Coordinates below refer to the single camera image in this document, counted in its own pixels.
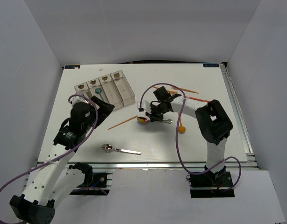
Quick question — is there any teal plastic spoon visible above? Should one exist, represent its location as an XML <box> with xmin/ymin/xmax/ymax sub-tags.
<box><xmin>95</xmin><ymin>88</ymin><xmax>104</xmax><ymax>101</ymax></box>

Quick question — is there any iridescent ornate metal spoon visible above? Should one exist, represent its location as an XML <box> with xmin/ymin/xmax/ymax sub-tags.
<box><xmin>136</xmin><ymin>116</ymin><xmax>172</xmax><ymax>124</ymax></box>

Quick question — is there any orange plastic spoon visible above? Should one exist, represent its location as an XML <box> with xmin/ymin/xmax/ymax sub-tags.
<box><xmin>178</xmin><ymin>120</ymin><xmax>186</xmax><ymax>134</ymax></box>

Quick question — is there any silver metal spoon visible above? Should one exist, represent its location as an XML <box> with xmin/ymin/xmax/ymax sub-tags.
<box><xmin>101</xmin><ymin>144</ymin><xmax>141</xmax><ymax>155</ymax></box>

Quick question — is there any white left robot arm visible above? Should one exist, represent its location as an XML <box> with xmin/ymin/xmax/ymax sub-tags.
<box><xmin>10</xmin><ymin>94</ymin><xmax>115</xmax><ymax>224</ymax></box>

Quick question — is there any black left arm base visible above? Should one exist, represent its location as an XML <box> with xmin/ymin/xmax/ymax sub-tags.
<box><xmin>81</xmin><ymin>168</ymin><xmax>113</xmax><ymax>196</ymax></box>

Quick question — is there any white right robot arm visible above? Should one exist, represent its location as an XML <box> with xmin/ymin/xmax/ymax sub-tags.
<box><xmin>138</xmin><ymin>86</ymin><xmax>233</xmax><ymax>186</ymax></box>

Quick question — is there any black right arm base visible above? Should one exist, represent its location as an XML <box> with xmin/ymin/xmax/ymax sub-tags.
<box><xmin>186</xmin><ymin>172</ymin><xmax>235</xmax><ymax>198</ymax></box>

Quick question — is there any clear four-compartment organizer tray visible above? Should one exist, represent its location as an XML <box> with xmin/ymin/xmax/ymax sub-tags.
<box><xmin>74</xmin><ymin>70</ymin><xmax>135</xmax><ymax>109</ymax></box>

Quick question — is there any orange plastic chopstick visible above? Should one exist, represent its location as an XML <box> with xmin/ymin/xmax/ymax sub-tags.
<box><xmin>108</xmin><ymin>115</ymin><xmax>138</xmax><ymax>130</ymax></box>

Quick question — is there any blue label sticker left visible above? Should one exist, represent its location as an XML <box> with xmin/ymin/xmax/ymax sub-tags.
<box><xmin>64</xmin><ymin>65</ymin><xmax>80</xmax><ymax>69</ymax></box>

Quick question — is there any blue label sticker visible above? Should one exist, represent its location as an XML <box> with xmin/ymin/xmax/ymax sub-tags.
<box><xmin>64</xmin><ymin>65</ymin><xmax>80</xmax><ymax>69</ymax></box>
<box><xmin>203</xmin><ymin>63</ymin><xmax>220</xmax><ymax>68</ymax></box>

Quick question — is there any blue label sticker right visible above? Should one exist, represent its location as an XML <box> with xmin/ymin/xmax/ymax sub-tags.
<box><xmin>203</xmin><ymin>63</ymin><xmax>220</xmax><ymax>68</ymax></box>

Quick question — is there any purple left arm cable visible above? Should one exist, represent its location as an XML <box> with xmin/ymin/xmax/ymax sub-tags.
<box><xmin>0</xmin><ymin>93</ymin><xmax>110</xmax><ymax>224</ymax></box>

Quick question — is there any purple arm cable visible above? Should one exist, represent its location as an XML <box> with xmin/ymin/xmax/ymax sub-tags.
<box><xmin>138</xmin><ymin>83</ymin><xmax>242</xmax><ymax>192</ymax></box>
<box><xmin>0</xmin><ymin>93</ymin><xmax>110</xmax><ymax>224</ymax></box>

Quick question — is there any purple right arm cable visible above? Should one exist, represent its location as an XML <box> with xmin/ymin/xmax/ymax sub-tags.
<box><xmin>138</xmin><ymin>83</ymin><xmax>242</xmax><ymax>192</ymax></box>

